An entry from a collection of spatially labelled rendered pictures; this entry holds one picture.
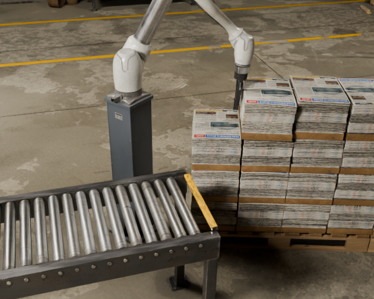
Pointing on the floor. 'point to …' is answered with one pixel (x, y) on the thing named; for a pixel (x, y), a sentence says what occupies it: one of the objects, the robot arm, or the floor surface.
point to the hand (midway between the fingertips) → (236, 104)
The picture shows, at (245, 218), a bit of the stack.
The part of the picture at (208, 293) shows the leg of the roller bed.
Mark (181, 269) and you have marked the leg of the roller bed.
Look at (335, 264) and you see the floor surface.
